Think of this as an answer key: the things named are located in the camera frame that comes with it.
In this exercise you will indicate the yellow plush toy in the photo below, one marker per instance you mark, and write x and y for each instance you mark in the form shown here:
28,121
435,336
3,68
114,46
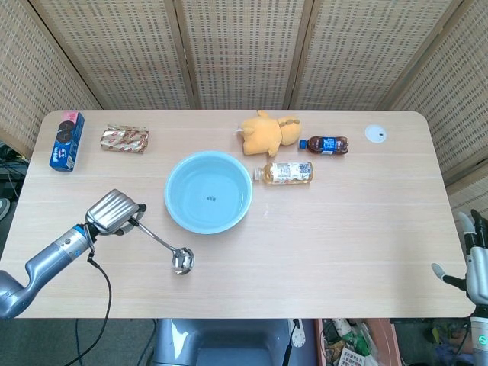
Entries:
263,135

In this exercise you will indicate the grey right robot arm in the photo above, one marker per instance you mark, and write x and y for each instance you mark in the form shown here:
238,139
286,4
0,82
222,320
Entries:
480,339

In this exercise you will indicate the red bin with clutter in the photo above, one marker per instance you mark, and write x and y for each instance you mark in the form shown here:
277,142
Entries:
354,343

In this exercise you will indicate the blue cookie box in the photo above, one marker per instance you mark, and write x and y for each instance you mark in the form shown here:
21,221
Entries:
66,141

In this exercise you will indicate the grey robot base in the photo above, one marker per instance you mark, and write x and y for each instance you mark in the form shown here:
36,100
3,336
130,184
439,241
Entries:
228,343

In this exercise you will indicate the light blue bowl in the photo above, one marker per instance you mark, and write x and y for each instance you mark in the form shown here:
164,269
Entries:
207,192

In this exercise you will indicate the metal ladle with black grip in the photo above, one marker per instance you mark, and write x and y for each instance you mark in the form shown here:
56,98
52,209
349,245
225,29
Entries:
160,241

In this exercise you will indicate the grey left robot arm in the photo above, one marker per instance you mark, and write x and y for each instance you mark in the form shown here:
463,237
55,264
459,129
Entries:
45,259

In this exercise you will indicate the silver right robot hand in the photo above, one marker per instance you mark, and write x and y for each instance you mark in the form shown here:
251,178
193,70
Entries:
478,267

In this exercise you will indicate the white power strip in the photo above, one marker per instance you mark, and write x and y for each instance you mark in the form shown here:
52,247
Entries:
298,335

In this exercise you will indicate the gold packet with red prints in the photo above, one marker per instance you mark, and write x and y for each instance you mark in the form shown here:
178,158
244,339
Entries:
124,140

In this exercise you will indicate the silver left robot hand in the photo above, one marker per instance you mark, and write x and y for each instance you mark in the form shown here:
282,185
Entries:
110,211

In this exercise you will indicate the woven bamboo folding screen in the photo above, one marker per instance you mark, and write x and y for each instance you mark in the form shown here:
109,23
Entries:
244,49

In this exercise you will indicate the yellow tea bottle white cap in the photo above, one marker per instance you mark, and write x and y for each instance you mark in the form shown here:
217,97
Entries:
287,173

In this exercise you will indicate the dark cola bottle blue cap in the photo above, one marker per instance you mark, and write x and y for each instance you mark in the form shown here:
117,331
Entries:
328,145

